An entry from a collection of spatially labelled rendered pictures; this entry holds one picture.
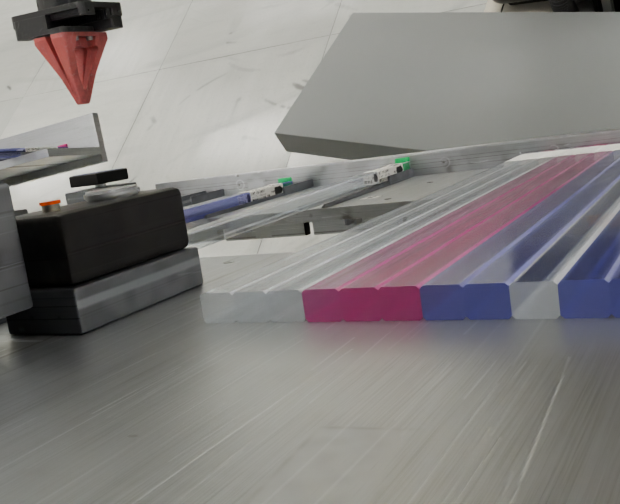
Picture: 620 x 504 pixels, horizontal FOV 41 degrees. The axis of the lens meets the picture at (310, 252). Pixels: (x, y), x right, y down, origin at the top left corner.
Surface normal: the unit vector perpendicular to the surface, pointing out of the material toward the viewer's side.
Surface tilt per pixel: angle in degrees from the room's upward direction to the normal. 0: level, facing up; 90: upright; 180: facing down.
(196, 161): 0
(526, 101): 0
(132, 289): 90
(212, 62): 0
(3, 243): 90
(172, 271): 90
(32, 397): 43
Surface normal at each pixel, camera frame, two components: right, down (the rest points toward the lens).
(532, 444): -0.15, -0.98
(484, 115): -0.42, -0.58
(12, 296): 0.87, -0.05
